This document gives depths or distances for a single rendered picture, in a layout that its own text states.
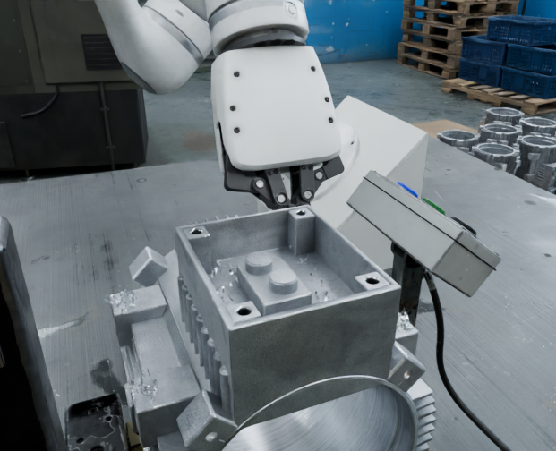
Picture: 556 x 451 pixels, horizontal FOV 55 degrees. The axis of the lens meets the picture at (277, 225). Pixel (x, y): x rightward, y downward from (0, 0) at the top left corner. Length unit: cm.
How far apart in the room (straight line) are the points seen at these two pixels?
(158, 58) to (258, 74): 41
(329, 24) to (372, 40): 74
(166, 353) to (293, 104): 22
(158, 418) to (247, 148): 21
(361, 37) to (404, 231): 748
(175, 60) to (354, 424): 60
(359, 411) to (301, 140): 22
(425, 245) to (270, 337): 28
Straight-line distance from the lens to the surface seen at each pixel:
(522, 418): 76
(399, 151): 92
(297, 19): 46
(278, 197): 44
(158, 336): 40
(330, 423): 47
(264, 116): 44
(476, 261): 54
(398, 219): 57
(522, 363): 84
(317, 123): 45
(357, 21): 794
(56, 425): 18
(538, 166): 273
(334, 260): 36
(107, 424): 64
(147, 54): 84
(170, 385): 34
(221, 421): 30
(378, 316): 30
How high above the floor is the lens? 131
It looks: 27 degrees down
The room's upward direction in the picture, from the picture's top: straight up
